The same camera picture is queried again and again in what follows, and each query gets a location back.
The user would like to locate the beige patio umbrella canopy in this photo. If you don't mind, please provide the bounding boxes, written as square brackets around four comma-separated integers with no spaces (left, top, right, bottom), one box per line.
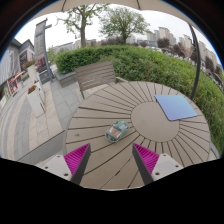
[29,0,201,27]

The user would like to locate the blue mouse pad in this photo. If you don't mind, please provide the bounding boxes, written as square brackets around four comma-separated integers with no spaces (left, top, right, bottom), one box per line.
[154,94,198,122]

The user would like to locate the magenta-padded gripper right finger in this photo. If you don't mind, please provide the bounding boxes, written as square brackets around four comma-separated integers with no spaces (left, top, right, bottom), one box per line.
[131,143,184,186]

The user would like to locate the white planter with pink flowers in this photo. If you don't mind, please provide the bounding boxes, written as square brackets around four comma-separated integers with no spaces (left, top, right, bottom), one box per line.
[24,59,41,84]

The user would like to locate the transparent teal computer mouse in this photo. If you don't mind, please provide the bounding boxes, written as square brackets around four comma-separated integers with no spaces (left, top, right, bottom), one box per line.
[105,120,131,144]

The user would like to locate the white planter with orange flowers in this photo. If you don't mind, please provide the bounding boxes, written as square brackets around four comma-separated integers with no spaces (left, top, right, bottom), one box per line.
[26,84,46,118]

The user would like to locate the brown slatted outdoor chair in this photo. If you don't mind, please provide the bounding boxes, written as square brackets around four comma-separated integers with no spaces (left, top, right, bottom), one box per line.
[74,60,128,100]

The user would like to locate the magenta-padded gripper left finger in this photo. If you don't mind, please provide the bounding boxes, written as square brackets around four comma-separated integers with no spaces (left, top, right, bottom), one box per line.
[41,143,92,186]

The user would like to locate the bare-trunked leafy tree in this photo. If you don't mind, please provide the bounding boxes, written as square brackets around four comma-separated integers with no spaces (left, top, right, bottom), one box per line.
[56,3,110,48]

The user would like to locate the distant apartment buildings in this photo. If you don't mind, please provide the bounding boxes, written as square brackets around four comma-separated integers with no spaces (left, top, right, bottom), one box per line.
[128,26,221,71]

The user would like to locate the grey storefront building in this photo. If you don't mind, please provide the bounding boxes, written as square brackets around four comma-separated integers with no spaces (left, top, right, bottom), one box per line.
[0,38,35,105]

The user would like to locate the tall grey sign pillar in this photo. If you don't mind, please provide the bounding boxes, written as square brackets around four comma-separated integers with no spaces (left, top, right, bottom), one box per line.
[34,18,54,84]

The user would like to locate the green trimmed hedge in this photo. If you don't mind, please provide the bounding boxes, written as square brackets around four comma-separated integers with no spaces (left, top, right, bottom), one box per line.
[54,44,224,155]

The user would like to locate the round-crowned green tree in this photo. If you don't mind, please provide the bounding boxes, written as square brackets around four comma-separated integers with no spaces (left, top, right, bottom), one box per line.
[99,7,152,45]

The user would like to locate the dark curved umbrella pole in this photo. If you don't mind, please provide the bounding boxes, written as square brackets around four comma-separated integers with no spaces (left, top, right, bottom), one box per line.
[188,23,202,101]

